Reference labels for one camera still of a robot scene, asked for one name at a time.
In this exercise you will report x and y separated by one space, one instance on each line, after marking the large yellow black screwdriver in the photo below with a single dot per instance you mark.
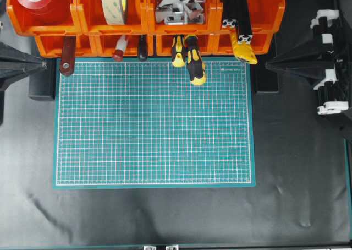
195 64

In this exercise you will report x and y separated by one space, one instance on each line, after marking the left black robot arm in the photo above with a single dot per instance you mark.
17 65

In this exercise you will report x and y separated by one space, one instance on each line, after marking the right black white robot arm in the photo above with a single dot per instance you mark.
325 62

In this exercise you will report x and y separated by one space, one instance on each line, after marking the small yellow black screwdriver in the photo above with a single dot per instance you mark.
178 52

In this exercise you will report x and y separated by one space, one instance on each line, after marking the orange container rack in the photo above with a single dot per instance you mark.
85 20

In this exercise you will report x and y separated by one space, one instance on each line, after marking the green grid cutting mat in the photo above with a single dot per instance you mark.
144 125

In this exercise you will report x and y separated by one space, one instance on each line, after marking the white red-capped tube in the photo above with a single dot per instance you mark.
120 48

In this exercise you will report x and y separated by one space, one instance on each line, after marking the yellow utility knife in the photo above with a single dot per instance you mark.
242 51

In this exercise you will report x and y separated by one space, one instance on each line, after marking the grey metal corner brackets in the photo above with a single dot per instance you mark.
180 12

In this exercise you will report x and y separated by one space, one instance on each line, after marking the black aluminium extrusion bar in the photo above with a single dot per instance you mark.
236 15

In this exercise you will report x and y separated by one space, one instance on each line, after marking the beige double-sided tape roll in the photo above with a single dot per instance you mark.
115 11

